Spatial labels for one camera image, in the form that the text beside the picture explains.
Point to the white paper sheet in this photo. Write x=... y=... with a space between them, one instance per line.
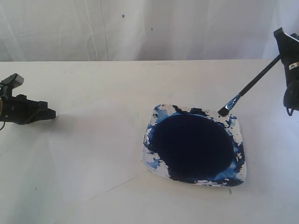
x=93 y=153

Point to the white square paint plate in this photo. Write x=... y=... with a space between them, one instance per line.
x=194 y=145

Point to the black paintbrush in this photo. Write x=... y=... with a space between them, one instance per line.
x=224 y=111

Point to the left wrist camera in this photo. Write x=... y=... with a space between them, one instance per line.
x=10 y=83

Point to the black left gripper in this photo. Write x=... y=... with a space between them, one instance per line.
x=20 y=110

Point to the white backdrop cloth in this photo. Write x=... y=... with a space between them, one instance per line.
x=126 y=30

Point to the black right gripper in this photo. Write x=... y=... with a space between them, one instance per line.
x=288 y=46

